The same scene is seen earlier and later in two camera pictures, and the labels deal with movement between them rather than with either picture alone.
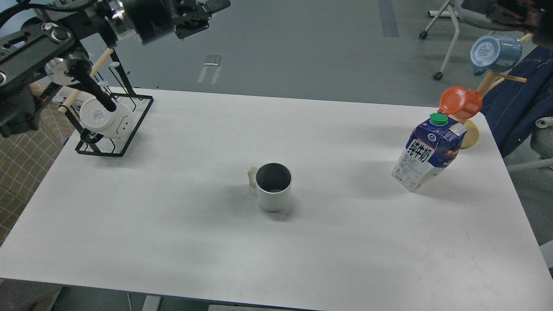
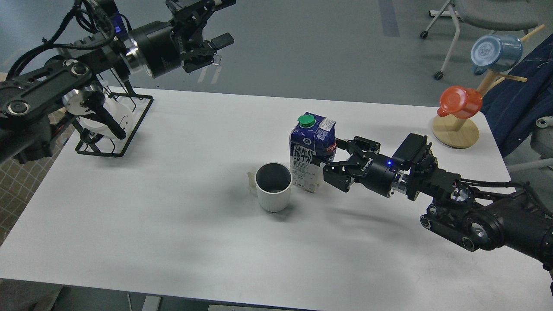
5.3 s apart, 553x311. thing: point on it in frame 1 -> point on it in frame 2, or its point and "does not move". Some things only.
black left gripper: [154, 19] -> [163, 49]
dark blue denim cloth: [513, 108] does not move
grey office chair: [473, 16] does not move
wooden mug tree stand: [493, 79] does not move
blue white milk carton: [431, 151] -> [313, 134]
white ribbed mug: [273, 181] does not move
